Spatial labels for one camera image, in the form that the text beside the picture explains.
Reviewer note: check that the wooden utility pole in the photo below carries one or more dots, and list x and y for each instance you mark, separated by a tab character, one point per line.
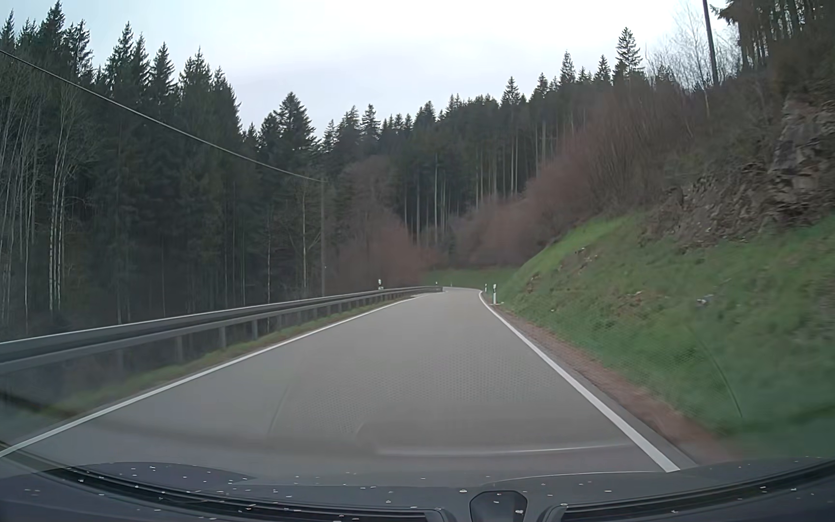
322	239
710	43

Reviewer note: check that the grey asphalt road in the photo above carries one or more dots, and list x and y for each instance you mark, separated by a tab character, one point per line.
417	362

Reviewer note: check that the brown bare bushes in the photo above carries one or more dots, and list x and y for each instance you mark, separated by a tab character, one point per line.
591	188

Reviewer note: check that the road markings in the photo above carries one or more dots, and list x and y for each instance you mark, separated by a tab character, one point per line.
591	397

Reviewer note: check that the car's own bonnet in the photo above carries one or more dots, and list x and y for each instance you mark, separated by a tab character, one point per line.
417	497

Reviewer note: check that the dark conifer wood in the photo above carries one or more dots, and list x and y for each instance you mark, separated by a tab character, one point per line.
171	203

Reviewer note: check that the narrow grass verge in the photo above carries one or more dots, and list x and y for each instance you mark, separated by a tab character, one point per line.
171	373

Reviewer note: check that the green grass bank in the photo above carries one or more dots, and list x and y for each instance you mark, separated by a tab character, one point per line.
715	319

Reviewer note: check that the grey rock outcrop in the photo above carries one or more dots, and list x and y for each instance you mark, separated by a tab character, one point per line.
794	167

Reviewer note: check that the grey metal guard rail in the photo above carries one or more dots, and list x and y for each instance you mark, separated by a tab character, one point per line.
171	330

